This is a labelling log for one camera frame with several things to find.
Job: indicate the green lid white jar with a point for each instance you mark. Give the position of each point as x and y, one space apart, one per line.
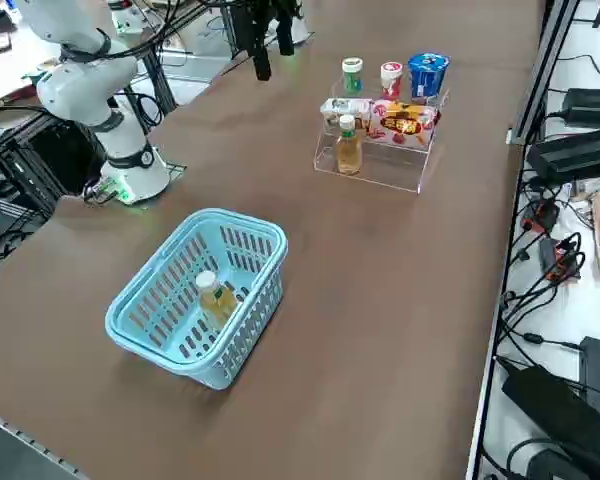
352 75

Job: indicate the red lid white jar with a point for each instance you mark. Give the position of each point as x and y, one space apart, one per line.
391 80

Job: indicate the blue lidded cup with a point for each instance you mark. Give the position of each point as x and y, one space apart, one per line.
427 75

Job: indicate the light blue plastic basket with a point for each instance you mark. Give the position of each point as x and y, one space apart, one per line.
210 375

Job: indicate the aluminium frame post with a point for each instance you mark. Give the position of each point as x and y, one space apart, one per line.
540 70

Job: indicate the clear acrylic stepped shelf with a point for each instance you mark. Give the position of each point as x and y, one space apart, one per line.
390 175

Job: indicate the yellow juice bottle white cap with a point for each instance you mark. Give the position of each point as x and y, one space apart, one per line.
215 305
349 155

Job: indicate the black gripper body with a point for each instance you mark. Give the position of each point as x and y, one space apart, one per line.
275 7

